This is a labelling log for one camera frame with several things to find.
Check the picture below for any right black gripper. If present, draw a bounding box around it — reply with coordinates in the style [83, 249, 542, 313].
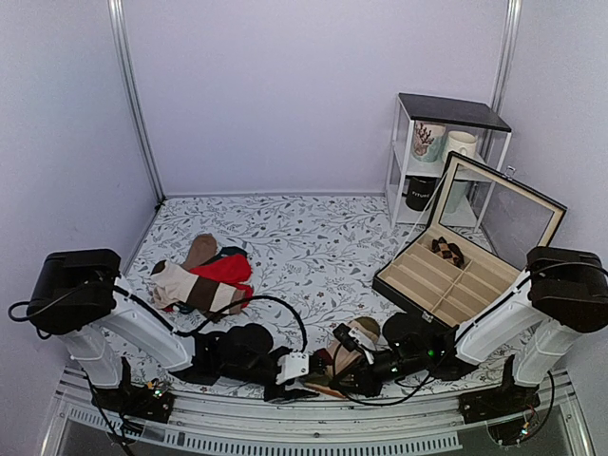
[332, 351, 429, 399]

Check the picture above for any beige striped ribbed sock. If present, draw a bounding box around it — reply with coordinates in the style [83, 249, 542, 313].
[303, 316, 380, 399]

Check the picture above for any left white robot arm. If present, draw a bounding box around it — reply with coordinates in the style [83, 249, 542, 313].
[8, 249, 317, 412]

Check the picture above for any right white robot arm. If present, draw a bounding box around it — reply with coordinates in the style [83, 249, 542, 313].
[330, 247, 607, 414]

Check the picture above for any floral tablecloth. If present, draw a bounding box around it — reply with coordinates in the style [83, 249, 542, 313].
[94, 195, 538, 400]

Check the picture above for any red sock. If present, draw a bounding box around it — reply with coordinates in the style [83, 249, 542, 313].
[187, 256, 254, 298]

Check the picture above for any brown beige block sock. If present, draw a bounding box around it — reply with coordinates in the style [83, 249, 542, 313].
[151, 260, 246, 317]

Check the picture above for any dark green sock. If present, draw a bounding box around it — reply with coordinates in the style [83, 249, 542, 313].
[205, 246, 248, 264]

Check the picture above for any brown argyle rolled sock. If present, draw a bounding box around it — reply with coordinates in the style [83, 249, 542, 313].
[430, 237, 465, 268]

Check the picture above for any black compartment organizer box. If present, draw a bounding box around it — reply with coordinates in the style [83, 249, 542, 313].
[372, 152, 567, 333]

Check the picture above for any tan brown sock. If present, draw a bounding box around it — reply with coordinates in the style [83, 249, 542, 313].
[181, 234, 218, 271]

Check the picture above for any black mug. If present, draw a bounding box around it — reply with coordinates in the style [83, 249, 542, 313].
[404, 176, 438, 212]

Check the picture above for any pale green mug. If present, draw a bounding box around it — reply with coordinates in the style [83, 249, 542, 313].
[444, 180, 469, 214]

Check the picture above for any floral pattern mug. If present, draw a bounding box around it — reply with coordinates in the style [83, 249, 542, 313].
[412, 121, 446, 162]

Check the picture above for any cream white mug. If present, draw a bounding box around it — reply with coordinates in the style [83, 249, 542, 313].
[442, 130, 478, 162]

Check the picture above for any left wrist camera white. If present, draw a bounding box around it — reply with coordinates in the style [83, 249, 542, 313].
[275, 351, 310, 385]

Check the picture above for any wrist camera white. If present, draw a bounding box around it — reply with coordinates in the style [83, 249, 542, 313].
[275, 351, 310, 385]
[332, 324, 375, 352]

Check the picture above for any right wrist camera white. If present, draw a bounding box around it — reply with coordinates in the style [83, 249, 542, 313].
[332, 324, 375, 352]

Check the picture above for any aluminium front rail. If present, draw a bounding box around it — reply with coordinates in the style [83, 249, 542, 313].
[40, 370, 595, 456]

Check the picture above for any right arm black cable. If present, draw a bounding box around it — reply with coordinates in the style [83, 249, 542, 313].
[332, 265, 608, 408]

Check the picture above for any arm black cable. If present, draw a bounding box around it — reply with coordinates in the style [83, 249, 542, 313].
[8, 279, 309, 355]
[332, 265, 608, 408]

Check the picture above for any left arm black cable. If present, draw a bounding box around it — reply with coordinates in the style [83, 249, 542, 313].
[8, 279, 309, 355]

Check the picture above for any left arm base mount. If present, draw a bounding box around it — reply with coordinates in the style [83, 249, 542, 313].
[91, 357, 175, 424]

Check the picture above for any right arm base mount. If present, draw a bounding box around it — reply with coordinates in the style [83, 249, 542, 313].
[458, 355, 556, 447]

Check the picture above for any white frame glass shelf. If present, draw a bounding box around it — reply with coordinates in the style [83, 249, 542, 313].
[385, 93, 512, 226]

